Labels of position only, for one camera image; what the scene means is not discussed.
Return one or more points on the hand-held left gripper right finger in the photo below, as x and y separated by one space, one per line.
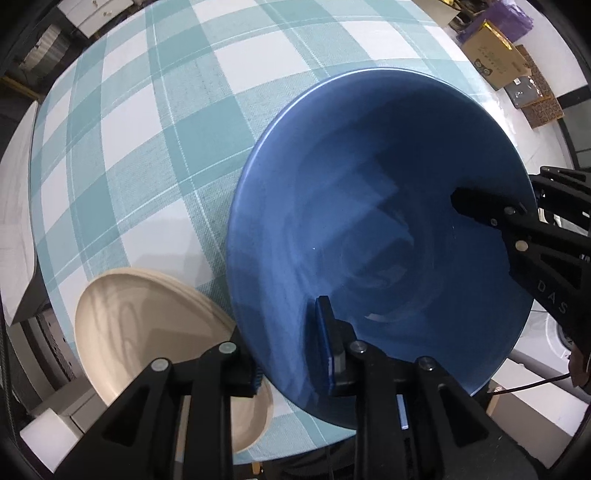
324 337

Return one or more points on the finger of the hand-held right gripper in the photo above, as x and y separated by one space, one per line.
480 203
563 194

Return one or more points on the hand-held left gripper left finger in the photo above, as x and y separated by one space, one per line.
255 381

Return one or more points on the cream ceramic plate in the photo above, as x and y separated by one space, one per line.
138 332
210 308

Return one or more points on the blue ceramic bowl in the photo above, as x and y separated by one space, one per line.
369 184

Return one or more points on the person's right hand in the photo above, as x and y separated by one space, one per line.
582 369

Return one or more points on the white plastic box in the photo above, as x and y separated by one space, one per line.
545 332

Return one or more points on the leopard print box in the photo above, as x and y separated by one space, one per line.
545 104

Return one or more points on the grey pouch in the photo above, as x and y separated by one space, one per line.
521 92

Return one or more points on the brown cardboard box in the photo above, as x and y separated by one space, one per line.
494 55

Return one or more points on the white storage box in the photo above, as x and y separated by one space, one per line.
46 431
87 401

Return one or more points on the purple bag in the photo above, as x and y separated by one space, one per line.
503 16

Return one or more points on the black mesh panel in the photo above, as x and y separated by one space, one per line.
51 341

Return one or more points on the teal checked tablecloth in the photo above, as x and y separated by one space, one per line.
138 138

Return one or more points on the grey marble coffee table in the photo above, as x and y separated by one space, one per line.
16 207

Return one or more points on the white desk with drawers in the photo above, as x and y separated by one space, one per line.
90 21

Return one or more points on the round grey white basket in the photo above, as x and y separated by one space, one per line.
44 46

